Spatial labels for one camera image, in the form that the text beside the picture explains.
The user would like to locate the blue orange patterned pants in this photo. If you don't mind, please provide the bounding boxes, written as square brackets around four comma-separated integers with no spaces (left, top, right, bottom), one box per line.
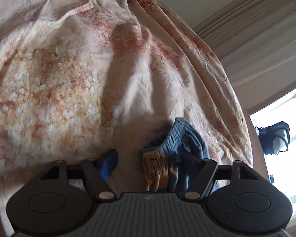
[141,117,210,195]

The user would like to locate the small blue red box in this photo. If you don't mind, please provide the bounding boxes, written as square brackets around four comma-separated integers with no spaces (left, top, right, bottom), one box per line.
[269,174,274,184]

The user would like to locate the dark blue grey backpack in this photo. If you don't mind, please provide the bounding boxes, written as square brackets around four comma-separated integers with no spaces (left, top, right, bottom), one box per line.
[255,121,290,155]

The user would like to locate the white framed window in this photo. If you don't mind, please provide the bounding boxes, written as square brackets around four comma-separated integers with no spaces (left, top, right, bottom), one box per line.
[250,88,296,227]

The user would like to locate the pink floral bed quilt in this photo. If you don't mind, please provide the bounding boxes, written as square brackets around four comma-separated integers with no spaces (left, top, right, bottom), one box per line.
[0,0,253,236]

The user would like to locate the beige curtain right of window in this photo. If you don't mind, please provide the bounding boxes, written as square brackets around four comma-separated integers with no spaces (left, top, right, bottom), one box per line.
[195,0,296,86]

